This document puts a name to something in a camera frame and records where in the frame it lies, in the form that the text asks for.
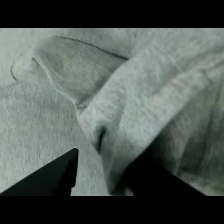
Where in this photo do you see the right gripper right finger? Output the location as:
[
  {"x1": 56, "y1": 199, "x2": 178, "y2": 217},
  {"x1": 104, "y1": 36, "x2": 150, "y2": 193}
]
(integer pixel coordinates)
[{"x1": 117, "y1": 150, "x2": 208, "y2": 197}]

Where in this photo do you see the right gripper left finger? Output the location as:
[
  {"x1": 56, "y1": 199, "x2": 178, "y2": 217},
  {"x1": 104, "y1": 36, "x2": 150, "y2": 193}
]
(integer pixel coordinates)
[{"x1": 0, "y1": 147, "x2": 80, "y2": 197}]

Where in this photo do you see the grey garment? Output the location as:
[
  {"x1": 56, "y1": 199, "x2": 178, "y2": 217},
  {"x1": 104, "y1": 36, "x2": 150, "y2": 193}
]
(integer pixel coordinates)
[{"x1": 0, "y1": 27, "x2": 224, "y2": 197}]

